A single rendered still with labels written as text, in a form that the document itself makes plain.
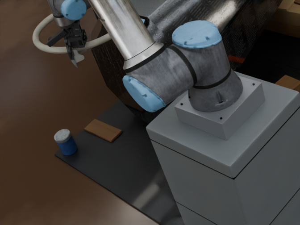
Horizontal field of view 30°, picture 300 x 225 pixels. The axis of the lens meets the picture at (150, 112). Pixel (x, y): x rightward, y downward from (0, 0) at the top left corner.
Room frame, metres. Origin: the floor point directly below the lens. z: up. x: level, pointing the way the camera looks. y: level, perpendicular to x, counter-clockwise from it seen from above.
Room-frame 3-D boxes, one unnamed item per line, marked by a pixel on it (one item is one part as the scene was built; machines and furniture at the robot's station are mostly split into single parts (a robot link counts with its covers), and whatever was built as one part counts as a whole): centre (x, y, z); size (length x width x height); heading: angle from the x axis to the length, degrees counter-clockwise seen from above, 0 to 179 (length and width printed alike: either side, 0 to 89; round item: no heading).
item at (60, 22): (2.15, 0.18, 1.08); 0.10 x 0.09 x 0.05; 162
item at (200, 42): (1.50, -0.22, 1.11); 0.17 x 0.15 x 0.18; 109
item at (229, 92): (1.50, -0.23, 0.98); 0.19 x 0.19 x 0.10
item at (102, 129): (2.67, 0.31, 0.02); 0.25 x 0.10 x 0.01; 35
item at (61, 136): (2.62, 0.53, 0.08); 0.10 x 0.10 x 0.13
